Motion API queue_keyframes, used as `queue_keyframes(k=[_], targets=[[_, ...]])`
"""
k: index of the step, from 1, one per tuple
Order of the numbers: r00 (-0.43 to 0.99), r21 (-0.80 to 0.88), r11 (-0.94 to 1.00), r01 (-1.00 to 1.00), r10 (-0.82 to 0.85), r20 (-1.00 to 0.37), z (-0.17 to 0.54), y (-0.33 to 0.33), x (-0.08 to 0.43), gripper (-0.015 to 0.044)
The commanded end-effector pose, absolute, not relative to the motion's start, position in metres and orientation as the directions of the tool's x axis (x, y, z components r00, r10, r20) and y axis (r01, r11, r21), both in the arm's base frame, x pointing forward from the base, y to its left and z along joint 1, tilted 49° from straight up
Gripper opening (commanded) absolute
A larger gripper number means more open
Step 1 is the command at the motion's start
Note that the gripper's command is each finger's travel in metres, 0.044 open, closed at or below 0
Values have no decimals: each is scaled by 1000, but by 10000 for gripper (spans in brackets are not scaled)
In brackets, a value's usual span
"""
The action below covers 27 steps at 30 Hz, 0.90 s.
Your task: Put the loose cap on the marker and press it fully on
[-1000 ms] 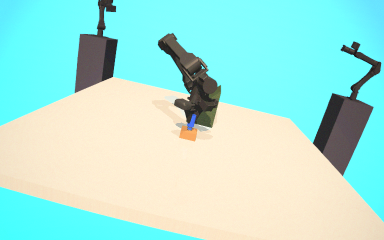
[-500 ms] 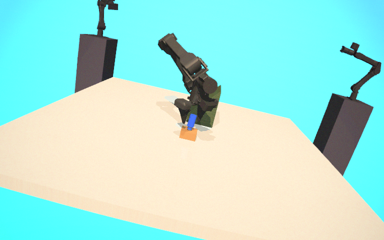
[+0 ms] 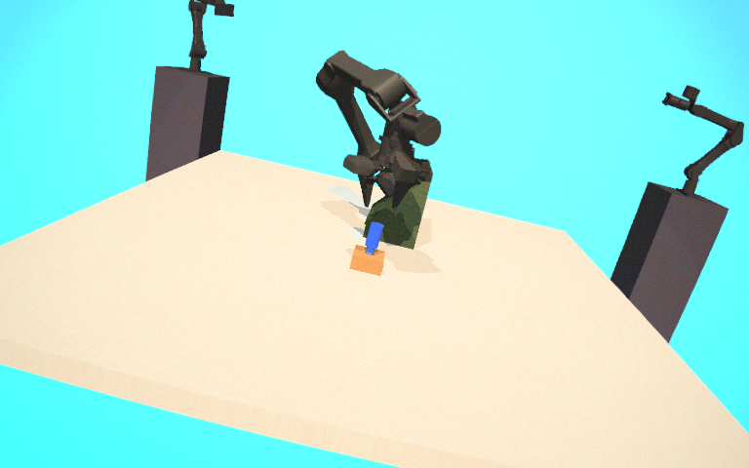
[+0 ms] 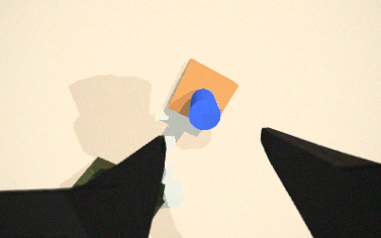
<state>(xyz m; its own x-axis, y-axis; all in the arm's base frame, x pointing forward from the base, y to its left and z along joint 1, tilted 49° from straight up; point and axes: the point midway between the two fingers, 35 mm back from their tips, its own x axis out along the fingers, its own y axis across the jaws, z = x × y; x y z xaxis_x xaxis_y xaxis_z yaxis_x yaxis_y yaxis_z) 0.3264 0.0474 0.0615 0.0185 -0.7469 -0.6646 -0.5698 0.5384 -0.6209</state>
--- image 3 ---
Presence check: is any blue marker cap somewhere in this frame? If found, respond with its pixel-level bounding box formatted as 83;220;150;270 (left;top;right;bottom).
365;222;384;249

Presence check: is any orange block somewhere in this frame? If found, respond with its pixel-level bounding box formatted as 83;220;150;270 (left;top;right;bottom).
349;245;385;276

